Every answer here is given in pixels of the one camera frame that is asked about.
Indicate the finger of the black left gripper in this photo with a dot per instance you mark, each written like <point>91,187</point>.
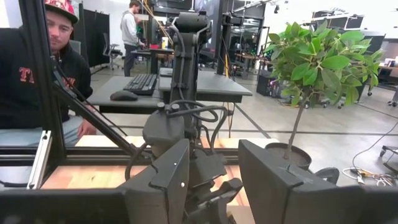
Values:
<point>227,188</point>
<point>208,217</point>

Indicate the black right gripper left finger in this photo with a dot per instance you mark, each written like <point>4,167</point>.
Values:
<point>168,186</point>

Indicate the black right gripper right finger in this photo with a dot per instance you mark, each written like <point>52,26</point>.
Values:
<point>267,186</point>

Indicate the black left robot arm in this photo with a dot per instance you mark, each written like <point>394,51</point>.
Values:
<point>186,62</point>

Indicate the black plant pot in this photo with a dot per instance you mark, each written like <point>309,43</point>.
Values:
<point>298,157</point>

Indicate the black desk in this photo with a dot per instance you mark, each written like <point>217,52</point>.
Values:
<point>109,84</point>
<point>224,87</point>

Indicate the black computer mouse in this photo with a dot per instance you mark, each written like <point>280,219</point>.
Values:
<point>123,96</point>

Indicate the black computer tower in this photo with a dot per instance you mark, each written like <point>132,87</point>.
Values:
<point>267,85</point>

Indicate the black keyboard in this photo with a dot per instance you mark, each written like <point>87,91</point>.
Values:
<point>140,84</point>

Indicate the silver aluminium bar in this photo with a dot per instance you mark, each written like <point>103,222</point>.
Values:
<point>38,161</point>

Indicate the green leafy plant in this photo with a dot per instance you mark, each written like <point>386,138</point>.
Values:
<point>320,62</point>

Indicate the grey office chair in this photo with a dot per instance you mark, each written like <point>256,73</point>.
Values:
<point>109,49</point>

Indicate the person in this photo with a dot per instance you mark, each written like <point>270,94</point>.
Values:
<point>18,93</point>
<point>129,28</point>

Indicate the black aluminium table frame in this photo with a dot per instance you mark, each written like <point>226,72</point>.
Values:
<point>40,62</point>

